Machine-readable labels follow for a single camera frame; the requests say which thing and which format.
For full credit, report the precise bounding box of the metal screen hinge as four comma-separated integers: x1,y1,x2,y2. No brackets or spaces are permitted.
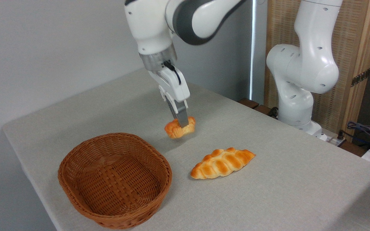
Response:
351,68,370,87

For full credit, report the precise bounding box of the braided golden bread loaf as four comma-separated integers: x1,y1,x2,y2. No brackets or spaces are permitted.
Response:
190,147,256,180

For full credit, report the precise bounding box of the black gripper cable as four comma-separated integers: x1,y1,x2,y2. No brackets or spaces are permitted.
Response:
163,61,182,85

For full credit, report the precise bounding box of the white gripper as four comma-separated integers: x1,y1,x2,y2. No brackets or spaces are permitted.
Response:
148,65,191,128

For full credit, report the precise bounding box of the brown woven wicker basket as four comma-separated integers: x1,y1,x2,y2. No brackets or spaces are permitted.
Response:
57,132,173,230

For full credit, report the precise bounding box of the orange muffin bread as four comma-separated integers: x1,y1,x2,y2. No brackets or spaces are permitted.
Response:
164,116,196,139

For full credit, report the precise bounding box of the grey tablecloth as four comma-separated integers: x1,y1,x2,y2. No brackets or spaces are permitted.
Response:
2,67,370,231

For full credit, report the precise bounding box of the black cable bundle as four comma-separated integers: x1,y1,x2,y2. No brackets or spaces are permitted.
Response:
347,121,370,149

